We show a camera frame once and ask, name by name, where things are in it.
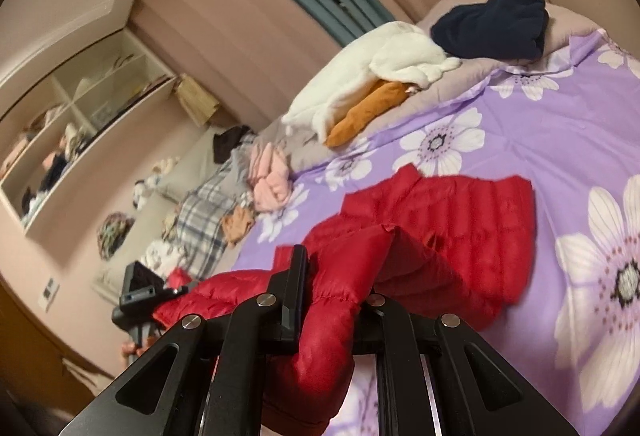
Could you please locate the white fleece garment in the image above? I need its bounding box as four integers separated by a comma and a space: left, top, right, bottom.
282, 21, 462, 142

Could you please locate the white wall shelf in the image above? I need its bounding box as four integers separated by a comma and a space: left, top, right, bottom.
0, 28, 178, 232

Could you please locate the peach garment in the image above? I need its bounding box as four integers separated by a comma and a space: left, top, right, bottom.
222, 207, 256, 244

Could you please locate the floral round cushion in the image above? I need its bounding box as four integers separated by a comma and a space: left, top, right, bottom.
97, 212, 135, 261

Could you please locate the white printed cloth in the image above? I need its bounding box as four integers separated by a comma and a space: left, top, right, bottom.
140, 238, 186, 274

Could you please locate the white plush toy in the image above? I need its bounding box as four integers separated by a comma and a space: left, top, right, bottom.
132, 178, 161, 209

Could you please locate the grey plaid blanket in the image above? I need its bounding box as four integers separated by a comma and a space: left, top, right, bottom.
177, 143, 256, 279

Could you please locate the orange garment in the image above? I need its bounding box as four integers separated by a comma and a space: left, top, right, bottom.
325, 81, 408, 148

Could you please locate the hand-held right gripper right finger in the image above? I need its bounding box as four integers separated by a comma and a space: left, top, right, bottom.
357, 293, 581, 436

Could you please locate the hanging paper bundle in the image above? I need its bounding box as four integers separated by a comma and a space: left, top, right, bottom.
172, 73, 221, 127

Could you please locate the pink garment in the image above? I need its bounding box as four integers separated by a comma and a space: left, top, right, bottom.
248, 142, 292, 212

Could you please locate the small red garment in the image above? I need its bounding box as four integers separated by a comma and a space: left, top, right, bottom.
167, 267, 193, 289

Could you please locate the navy garment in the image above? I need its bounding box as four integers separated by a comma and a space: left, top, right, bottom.
430, 0, 550, 62

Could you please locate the dark brown cloth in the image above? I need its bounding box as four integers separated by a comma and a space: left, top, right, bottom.
212, 126, 253, 163

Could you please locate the white wall switch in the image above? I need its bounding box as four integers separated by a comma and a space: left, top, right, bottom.
39, 281, 60, 312

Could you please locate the taupe duvet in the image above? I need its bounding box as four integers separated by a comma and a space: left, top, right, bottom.
255, 0, 601, 172

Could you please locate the beige plush toy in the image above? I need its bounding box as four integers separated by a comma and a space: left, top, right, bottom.
152, 157, 181, 177

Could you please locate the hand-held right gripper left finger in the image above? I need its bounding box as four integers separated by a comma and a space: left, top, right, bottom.
59, 244, 311, 436

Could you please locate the beige pillow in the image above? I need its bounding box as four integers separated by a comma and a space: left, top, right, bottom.
155, 126, 236, 202

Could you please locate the purple floral bedsheet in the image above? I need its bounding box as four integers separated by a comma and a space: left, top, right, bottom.
235, 28, 640, 436

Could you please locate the red puffer jacket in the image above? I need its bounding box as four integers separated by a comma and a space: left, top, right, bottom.
152, 164, 537, 432

